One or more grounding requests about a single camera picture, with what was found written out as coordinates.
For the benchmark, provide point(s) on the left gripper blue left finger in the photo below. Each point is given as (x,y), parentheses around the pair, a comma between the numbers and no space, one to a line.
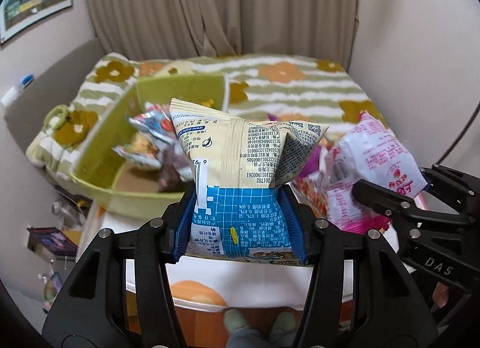
(181,224)

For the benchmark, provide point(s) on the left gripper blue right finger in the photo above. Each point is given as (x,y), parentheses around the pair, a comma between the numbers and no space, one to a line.
(290,209)

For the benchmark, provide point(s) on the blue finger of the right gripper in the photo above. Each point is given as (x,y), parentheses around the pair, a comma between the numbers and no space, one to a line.
(395,205)

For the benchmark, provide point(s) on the pink snack bag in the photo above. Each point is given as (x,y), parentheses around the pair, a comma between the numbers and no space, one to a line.
(373,153)

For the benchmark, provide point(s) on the brown snack bag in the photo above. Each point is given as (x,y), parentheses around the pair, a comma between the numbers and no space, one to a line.
(175,172)

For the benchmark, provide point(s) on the blue cream snack bag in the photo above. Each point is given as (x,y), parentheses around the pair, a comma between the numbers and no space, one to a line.
(238,166)

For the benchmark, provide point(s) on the grey corn chip bag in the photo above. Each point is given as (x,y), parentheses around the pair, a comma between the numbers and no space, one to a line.
(142,152)

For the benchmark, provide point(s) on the purple snack bag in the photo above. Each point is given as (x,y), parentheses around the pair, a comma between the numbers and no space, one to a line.
(313,163)

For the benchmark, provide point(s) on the person right hand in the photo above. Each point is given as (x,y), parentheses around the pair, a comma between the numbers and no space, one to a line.
(440,295)

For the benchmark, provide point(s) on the orange sticks snack bag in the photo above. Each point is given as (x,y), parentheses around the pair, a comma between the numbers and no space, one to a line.
(310,194)

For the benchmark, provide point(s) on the green cardboard box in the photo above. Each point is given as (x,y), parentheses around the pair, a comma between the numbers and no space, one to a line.
(113,182)

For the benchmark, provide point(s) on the red blue small snack bag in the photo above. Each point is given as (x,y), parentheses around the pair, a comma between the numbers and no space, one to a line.
(156,121)

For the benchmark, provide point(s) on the floral striped quilt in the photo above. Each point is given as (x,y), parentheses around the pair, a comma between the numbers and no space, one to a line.
(260,85)

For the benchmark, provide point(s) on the grey headboard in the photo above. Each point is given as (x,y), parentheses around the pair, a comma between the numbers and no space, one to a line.
(57,85)

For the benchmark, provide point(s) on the white blue bottle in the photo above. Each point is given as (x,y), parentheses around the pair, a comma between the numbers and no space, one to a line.
(13,93)

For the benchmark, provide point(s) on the beige curtain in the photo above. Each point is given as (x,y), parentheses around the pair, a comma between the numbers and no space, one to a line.
(180,29)

